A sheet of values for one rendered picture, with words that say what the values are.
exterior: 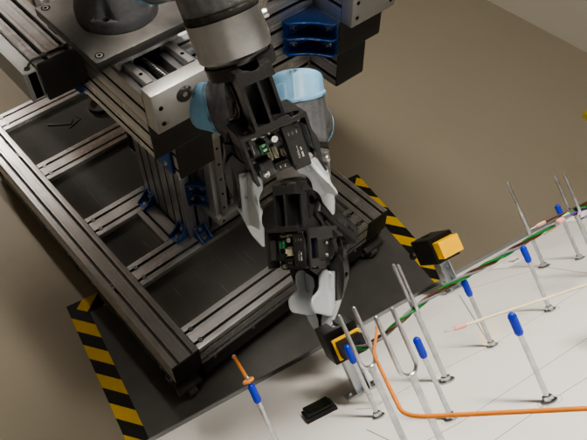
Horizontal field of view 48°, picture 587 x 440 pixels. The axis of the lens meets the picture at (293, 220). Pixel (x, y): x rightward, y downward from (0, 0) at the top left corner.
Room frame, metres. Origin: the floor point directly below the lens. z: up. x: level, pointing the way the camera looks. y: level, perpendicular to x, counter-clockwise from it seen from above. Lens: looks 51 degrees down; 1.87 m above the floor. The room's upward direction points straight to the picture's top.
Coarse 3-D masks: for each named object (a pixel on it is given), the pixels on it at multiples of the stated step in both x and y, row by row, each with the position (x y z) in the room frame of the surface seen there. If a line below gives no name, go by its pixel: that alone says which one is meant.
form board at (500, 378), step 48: (576, 240) 0.65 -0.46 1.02; (432, 288) 0.65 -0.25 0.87; (480, 288) 0.57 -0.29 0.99; (528, 288) 0.51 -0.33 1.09; (432, 336) 0.45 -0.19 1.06; (480, 336) 0.40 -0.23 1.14; (528, 336) 0.37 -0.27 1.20; (576, 336) 0.34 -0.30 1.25; (288, 384) 0.43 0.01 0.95; (336, 384) 0.38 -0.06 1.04; (384, 384) 0.35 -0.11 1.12; (432, 384) 0.32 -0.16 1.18; (480, 384) 0.29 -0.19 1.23; (528, 384) 0.27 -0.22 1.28; (576, 384) 0.26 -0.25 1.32; (192, 432) 0.36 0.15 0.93; (240, 432) 0.33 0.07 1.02; (288, 432) 0.30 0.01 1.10; (336, 432) 0.27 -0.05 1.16; (384, 432) 0.25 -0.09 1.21; (432, 432) 0.23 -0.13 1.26; (480, 432) 0.22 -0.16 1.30; (528, 432) 0.20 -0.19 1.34; (576, 432) 0.19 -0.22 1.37
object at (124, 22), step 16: (80, 0) 1.02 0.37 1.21; (96, 0) 1.01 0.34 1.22; (112, 0) 1.01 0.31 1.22; (128, 0) 1.02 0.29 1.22; (80, 16) 1.02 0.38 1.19; (96, 16) 1.00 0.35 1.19; (112, 16) 1.00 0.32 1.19; (128, 16) 1.01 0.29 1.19; (144, 16) 1.02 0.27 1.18; (96, 32) 1.00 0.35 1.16; (112, 32) 1.00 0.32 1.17
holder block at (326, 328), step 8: (336, 320) 0.42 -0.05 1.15; (344, 320) 0.41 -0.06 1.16; (352, 320) 0.40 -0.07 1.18; (320, 328) 0.41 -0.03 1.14; (328, 328) 0.40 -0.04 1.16; (336, 328) 0.39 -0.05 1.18; (352, 328) 0.39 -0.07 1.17; (320, 336) 0.40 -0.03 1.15; (328, 336) 0.39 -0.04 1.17; (336, 336) 0.39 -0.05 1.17; (328, 344) 0.38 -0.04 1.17; (328, 352) 0.38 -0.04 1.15; (336, 360) 0.36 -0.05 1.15; (344, 360) 0.36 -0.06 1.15
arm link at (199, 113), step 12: (264, 0) 0.86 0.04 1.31; (204, 84) 0.80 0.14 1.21; (216, 84) 0.78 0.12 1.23; (192, 96) 0.78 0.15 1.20; (204, 96) 0.77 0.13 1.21; (216, 96) 0.77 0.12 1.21; (192, 108) 0.76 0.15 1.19; (204, 108) 0.76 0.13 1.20; (216, 108) 0.76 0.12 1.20; (192, 120) 0.76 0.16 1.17; (204, 120) 0.75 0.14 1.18; (216, 120) 0.75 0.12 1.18; (216, 132) 0.75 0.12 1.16
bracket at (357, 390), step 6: (348, 360) 0.38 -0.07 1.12; (342, 366) 0.37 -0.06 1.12; (348, 366) 0.38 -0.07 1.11; (348, 372) 0.36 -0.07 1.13; (354, 372) 0.37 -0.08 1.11; (348, 378) 0.36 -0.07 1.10; (354, 378) 0.36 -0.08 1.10; (366, 378) 0.36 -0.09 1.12; (354, 384) 0.35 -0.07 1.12; (360, 384) 0.36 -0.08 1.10; (372, 384) 0.35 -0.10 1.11; (354, 390) 0.35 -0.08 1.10; (360, 390) 0.35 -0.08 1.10; (348, 396) 0.34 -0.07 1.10; (354, 396) 0.34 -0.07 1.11
